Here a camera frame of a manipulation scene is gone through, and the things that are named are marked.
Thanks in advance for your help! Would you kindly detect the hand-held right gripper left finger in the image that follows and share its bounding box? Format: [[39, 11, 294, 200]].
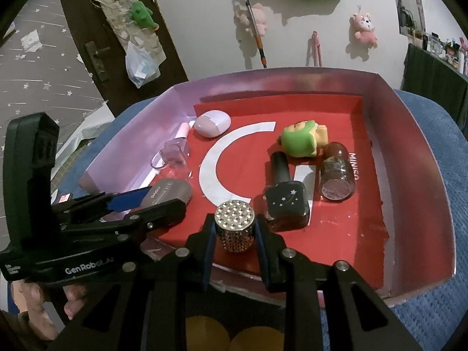
[[47, 214, 220, 351]]

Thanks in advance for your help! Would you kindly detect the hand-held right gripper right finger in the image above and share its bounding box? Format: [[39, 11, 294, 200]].
[[254, 214, 425, 351]]

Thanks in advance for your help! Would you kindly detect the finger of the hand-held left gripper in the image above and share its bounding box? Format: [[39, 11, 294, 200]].
[[62, 198, 188, 242], [51, 186, 153, 224]]

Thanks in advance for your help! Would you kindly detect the grey compact case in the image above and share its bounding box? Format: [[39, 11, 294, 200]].
[[140, 179, 193, 210]]

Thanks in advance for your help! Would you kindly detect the silver studded cap bottle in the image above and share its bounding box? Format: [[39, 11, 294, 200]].
[[214, 200, 257, 254]]

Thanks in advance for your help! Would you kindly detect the black nail polish bottle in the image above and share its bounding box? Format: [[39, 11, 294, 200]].
[[263, 151, 311, 232]]

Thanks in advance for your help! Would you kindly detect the purple nail polish bottle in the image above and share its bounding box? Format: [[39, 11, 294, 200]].
[[161, 122, 191, 167]]

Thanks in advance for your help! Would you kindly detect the glass bottle with brown cap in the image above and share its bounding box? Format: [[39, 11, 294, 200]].
[[319, 142, 357, 203]]

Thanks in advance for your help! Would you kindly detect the pink and red cardboard box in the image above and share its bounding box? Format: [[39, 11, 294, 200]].
[[78, 66, 460, 308]]

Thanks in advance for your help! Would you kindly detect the person's left hand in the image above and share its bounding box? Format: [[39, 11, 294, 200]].
[[11, 280, 90, 341]]

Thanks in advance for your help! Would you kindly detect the white paper sheet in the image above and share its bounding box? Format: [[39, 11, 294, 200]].
[[55, 102, 115, 176]]

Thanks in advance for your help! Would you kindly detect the yellow round sponge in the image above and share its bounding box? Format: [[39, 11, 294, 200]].
[[186, 315, 229, 351], [230, 325, 286, 351]]

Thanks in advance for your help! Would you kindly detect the green frog squishy toy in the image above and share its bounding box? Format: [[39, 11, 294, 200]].
[[280, 119, 330, 160]]

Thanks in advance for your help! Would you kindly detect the clear plastic bag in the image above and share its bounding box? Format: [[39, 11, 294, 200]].
[[125, 41, 162, 89]]

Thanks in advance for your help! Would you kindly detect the dark brown door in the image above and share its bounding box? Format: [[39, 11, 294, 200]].
[[55, 0, 189, 105]]

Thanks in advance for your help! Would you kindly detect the green plush toy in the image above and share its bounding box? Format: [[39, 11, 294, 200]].
[[129, 1, 160, 32]]

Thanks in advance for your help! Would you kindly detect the pale pink plush toy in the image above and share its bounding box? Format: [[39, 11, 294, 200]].
[[234, 2, 267, 38]]

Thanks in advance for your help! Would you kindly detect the dark green cloth table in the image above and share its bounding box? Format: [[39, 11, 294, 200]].
[[402, 44, 468, 133]]

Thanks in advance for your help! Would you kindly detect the pink bear plush toy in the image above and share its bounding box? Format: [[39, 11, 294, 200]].
[[352, 13, 379, 48]]

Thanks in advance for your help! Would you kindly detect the row of small bottles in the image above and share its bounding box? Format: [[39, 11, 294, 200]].
[[413, 29, 468, 78]]

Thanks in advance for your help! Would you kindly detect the door handle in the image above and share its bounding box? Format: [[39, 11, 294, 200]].
[[85, 41, 111, 82]]

